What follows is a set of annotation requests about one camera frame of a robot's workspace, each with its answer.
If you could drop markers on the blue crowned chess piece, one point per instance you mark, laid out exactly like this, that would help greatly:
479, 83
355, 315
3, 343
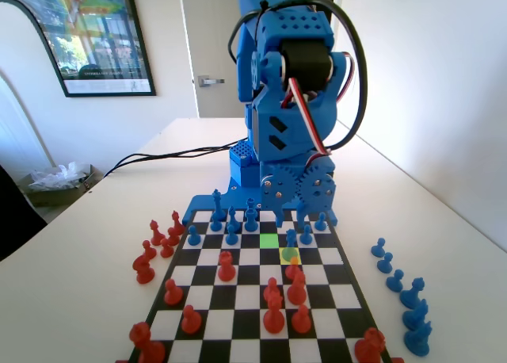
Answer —
291, 240

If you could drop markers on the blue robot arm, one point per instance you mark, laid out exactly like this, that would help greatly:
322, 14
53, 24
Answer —
293, 129

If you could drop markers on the blue chess pawn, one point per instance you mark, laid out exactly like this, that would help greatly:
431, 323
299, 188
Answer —
231, 239
305, 236
378, 247
193, 238
321, 223
385, 263
395, 281

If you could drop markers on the blue chess rook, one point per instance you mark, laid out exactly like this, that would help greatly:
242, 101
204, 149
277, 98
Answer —
250, 216

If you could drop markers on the blue chess bishop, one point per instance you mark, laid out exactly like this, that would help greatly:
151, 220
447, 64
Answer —
233, 216

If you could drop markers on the blue chess king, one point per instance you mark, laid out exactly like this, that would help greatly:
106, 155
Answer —
216, 214

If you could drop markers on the red chess pawn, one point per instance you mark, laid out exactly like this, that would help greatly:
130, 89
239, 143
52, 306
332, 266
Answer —
166, 250
191, 321
271, 287
293, 268
173, 293
147, 248
302, 321
173, 237

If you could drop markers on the red chess bishop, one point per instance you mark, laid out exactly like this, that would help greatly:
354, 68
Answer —
297, 289
177, 223
156, 234

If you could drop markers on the red chess king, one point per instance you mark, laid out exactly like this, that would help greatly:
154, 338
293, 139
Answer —
274, 317

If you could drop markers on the blue chess queen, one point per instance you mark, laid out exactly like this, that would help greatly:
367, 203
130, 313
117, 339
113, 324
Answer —
412, 295

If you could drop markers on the blue chess knight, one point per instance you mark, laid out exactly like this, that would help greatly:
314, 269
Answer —
418, 339
416, 316

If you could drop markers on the red chess knight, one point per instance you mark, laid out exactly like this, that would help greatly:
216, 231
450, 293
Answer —
143, 270

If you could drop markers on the blue base mounting plate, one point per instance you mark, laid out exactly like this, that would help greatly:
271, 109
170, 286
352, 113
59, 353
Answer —
198, 204

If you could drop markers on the black white chessboard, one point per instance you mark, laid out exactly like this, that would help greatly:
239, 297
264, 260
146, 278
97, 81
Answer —
245, 327

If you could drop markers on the clear plastic bag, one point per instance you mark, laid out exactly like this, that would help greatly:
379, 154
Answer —
55, 178

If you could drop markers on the cardboard box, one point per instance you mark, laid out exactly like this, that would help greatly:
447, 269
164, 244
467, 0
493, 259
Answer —
51, 196

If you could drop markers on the black framed poster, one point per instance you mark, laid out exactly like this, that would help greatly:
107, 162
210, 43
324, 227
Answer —
99, 42

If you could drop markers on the black chair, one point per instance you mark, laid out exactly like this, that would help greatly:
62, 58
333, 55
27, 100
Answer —
16, 220

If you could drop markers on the white arched panel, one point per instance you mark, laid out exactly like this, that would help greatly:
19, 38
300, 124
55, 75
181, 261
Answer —
16, 141

